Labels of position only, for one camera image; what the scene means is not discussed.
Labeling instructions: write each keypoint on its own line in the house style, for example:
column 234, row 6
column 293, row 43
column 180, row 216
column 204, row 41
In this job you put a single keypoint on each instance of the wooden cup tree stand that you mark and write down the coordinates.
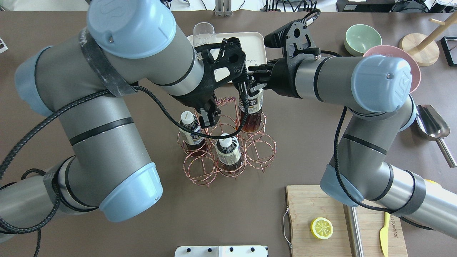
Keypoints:
column 423, row 48

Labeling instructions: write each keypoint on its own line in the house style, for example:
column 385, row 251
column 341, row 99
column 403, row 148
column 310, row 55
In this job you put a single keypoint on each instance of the pink bowl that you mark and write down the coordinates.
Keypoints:
column 392, row 51

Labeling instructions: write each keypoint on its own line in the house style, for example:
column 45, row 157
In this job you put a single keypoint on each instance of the half lemon slice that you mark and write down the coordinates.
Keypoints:
column 321, row 228

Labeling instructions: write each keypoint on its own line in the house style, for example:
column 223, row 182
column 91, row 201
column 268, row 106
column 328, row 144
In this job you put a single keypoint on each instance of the steel ice scoop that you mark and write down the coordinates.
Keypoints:
column 434, row 128

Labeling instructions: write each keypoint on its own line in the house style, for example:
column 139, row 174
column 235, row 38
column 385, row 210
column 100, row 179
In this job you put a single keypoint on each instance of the yellow lemon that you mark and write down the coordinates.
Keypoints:
column 432, row 182

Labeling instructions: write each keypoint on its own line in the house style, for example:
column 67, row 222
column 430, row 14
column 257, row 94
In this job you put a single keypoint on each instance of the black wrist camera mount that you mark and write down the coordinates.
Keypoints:
column 295, row 40
column 226, row 54

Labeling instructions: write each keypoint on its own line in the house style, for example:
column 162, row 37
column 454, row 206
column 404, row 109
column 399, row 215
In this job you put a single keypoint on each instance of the steel muddler black tip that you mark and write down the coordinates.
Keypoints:
column 354, row 231

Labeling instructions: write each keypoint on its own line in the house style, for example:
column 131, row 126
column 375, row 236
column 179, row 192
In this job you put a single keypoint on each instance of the bamboo cutting board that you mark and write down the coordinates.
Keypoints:
column 307, row 202

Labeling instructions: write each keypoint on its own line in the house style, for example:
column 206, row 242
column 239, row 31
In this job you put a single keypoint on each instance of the copper wire bottle basket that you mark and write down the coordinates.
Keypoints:
column 252, row 147

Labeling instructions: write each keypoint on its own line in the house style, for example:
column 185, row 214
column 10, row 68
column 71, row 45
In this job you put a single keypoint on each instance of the cream rabbit tray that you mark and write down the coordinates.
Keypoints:
column 252, row 44

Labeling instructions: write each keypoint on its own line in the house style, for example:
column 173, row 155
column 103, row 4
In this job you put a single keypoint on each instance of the tea bottle white cap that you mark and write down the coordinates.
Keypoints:
column 191, row 130
column 229, row 154
column 253, row 120

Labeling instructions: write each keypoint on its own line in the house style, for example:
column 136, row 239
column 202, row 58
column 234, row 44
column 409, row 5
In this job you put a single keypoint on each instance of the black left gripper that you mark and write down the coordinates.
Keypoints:
column 193, row 99

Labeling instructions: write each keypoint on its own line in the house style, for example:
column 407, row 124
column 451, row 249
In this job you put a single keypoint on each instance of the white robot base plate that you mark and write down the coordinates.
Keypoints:
column 222, row 251

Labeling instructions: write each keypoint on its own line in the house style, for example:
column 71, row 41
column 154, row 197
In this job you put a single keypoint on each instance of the clear wine glass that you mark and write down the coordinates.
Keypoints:
column 203, row 33

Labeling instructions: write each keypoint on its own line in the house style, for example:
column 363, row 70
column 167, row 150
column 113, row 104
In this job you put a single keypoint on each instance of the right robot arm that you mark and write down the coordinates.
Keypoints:
column 376, row 90

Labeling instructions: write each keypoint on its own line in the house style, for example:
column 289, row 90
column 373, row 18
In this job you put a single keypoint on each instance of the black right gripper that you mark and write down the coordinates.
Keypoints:
column 283, row 77

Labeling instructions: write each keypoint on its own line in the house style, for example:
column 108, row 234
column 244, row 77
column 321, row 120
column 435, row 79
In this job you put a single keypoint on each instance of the green ceramic bowl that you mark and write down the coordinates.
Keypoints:
column 359, row 38

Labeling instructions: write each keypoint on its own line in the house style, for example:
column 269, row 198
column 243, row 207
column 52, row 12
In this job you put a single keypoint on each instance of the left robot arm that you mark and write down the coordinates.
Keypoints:
column 83, row 81

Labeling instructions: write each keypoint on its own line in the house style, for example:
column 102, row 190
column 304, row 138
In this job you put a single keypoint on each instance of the yellow plastic knife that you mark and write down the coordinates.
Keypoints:
column 383, row 234

